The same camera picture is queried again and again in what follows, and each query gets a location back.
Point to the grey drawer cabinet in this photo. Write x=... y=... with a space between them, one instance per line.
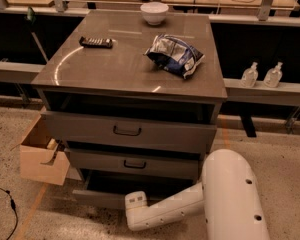
x=123 y=82

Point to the right clear pump bottle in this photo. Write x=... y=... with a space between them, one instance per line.
x=273 y=76

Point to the grey drawer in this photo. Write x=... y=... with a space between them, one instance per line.
x=128 y=132
x=108 y=189
x=134 y=164

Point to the grey bottom drawer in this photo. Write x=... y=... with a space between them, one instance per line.
x=108 y=189

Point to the left clear pump bottle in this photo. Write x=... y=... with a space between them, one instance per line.
x=250 y=75

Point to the black white snack bag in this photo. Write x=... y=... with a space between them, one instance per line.
x=174 y=55

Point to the white ceramic bowl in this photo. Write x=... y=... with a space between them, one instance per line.
x=154 y=13

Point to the grey metal rail shelf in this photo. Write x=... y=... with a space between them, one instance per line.
x=286 y=94

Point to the cardboard box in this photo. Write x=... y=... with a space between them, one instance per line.
x=41 y=157

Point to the clear pump bottle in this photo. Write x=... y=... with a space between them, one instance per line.
x=273 y=76
x=250 y=75

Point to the grey top drawer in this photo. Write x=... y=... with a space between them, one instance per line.
x=128 y=132

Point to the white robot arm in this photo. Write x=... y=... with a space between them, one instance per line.
x=227 y=194

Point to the grey middle drawer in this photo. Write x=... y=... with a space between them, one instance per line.
x=134 y=164

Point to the black remote control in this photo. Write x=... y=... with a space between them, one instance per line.
x=95 y=43

